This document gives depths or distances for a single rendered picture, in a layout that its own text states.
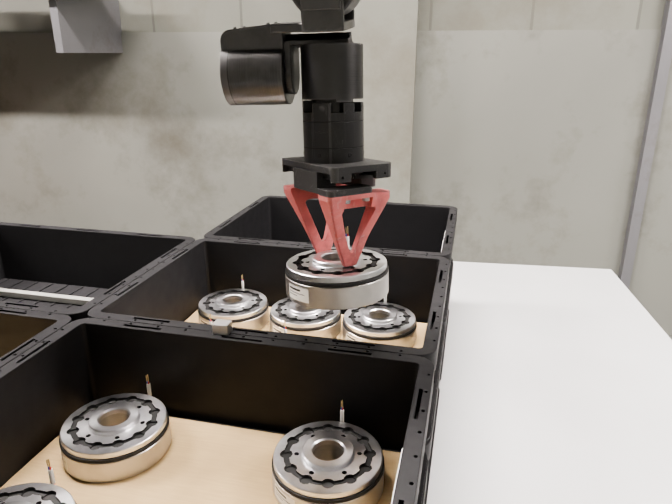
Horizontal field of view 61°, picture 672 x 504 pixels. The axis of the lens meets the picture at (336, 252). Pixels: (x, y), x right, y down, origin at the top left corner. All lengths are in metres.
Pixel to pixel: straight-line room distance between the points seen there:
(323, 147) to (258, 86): 0.08
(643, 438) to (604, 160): 1.85
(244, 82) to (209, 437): 0.36
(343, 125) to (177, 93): 2.26
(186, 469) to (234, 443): 0.06
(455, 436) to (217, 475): 0.39
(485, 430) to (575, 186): 1.89
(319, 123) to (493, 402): 0.57
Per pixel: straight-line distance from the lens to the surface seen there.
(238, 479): 0.59
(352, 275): 0.53
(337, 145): 0.52
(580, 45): 2.59
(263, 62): 0.53
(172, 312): 0.86
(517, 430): 0.89
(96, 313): 0.71
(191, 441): 0.64
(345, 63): 0.52
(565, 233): 2.71
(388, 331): 0.76
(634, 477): 0.87
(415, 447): 0.46
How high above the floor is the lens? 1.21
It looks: 19 degrees down
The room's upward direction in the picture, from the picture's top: straight up
